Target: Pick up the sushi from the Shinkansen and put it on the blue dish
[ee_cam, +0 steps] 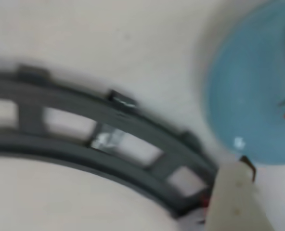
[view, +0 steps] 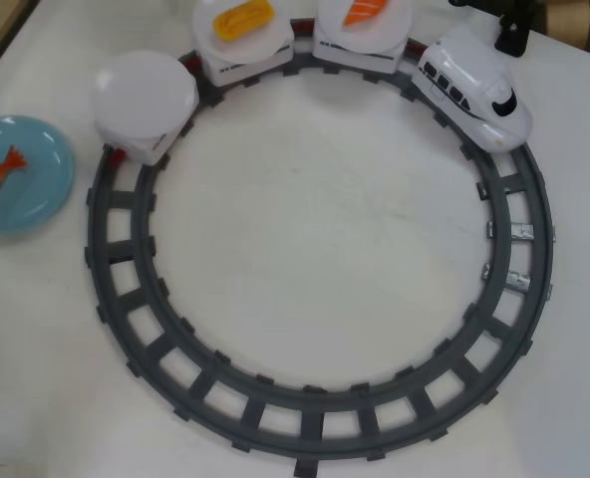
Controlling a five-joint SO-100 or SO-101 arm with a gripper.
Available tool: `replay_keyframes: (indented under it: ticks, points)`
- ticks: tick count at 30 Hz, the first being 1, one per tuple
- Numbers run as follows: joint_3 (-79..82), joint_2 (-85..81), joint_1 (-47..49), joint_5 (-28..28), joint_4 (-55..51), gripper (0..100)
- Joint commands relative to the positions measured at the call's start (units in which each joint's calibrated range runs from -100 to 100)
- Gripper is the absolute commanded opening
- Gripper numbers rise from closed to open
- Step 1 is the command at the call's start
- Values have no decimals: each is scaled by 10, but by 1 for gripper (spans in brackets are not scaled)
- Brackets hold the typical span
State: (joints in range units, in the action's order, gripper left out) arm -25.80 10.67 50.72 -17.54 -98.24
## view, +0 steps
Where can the blue dish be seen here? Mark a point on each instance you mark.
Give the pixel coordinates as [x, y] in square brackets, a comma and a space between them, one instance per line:
[41, 169]

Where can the yellow egg sushi toy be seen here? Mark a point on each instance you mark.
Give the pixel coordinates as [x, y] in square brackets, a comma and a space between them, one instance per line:
[242, 20]

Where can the salmon sushi toy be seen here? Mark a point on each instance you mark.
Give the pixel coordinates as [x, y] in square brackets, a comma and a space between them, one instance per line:
[365, 12]

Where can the white Shinkansen toy locomotive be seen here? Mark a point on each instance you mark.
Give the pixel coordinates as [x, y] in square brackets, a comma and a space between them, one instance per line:
[469, 84]

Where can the white toy train wagon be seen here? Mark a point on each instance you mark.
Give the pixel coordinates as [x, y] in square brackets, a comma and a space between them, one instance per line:
[240, 72]
[145, 149]
[355, 62]

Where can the white round plate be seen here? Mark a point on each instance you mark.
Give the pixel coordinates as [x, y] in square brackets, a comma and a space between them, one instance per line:
[399, 25]
[140, 94]
[245, 50]

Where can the silver tape piece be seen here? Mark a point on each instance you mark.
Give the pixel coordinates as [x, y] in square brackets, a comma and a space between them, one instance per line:
[518, 281]
[522, 231]

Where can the grey circular toy train track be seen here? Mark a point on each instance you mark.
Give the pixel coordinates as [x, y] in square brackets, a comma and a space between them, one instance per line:
[524, 199]

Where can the black table clamp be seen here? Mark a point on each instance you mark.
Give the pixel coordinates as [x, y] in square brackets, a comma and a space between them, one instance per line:
[511, 35]

